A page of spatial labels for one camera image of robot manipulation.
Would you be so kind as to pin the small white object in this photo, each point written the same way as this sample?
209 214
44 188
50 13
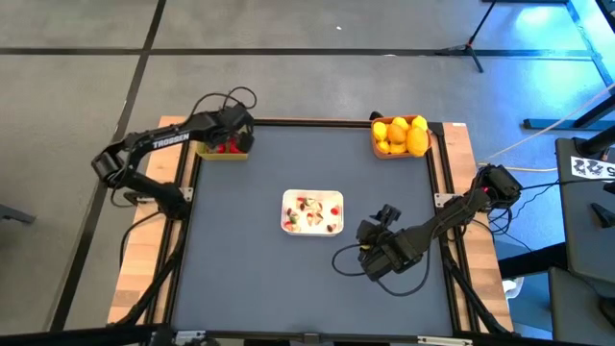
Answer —
512 287

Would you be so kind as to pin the grey cabinet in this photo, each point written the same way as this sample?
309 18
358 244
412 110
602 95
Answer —
581 307

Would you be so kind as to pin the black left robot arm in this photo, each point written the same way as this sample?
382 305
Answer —
163 139

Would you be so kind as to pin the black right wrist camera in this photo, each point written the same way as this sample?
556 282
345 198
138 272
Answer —
386 214

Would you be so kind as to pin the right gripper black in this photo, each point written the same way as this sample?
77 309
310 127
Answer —
384 250

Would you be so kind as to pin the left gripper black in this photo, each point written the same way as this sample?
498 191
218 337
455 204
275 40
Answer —
238 132

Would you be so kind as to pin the black tripod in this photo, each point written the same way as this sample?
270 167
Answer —
468 48

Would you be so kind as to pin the green toy brussels sprout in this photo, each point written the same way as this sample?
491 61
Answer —
309 202
294 217
296 228

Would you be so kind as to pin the grey desk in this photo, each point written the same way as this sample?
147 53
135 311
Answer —
583 226

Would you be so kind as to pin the yellow-green plastic basket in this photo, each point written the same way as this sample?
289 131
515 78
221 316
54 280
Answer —
226 156

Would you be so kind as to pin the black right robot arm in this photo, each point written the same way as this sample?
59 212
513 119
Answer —
461 209

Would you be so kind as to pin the orange plastic basket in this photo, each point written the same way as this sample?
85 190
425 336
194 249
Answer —
377 154

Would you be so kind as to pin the dark grey floor object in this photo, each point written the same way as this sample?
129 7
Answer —
14 214

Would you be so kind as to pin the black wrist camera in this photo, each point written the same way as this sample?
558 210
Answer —
386 214
235 115

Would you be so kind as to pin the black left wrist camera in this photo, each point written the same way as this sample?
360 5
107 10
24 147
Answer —
235 115

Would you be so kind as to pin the black aluminium rig frame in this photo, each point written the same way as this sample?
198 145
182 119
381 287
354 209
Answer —
312 123

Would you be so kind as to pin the black stand frame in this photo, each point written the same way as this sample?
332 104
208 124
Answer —
543 123

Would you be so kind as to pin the black desk object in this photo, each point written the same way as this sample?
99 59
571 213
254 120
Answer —
603 215

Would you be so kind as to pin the white printed paper tag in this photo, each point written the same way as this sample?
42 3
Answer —
593 168

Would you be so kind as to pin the white plastic basket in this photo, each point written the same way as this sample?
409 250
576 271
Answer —
327 197

